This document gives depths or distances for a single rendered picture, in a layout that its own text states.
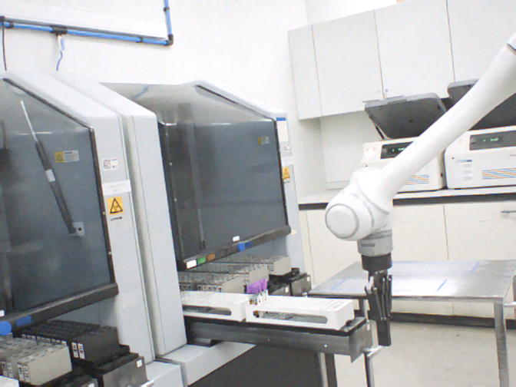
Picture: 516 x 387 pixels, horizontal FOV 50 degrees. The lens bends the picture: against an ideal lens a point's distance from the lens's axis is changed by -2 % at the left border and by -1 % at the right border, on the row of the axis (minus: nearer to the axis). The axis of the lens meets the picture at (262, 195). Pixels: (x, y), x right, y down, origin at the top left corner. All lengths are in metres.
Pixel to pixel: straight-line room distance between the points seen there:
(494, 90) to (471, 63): 2.68
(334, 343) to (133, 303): 0.55
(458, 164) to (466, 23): 0.94
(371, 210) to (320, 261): 3.02
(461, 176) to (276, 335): 2.38
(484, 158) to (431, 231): 0.58
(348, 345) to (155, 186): 0.70
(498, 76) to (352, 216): 0.44
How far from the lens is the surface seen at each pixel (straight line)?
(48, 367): 1.45
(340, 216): 1.19
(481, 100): 1.32
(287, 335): 1.55
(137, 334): 1.63
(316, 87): 4.42
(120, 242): 1.57
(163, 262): 1.68
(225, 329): 1.68
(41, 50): 2.88
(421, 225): 3.84
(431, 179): 3.77
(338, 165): 4.73
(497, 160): 3.67
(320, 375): 1.94
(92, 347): 1.51
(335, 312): 1.47
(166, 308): 1.69
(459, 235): 3.78
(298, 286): 2.10
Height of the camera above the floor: 1.29
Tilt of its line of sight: 4 degrees down
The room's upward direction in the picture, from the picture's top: 7 degrees counter-clockwise
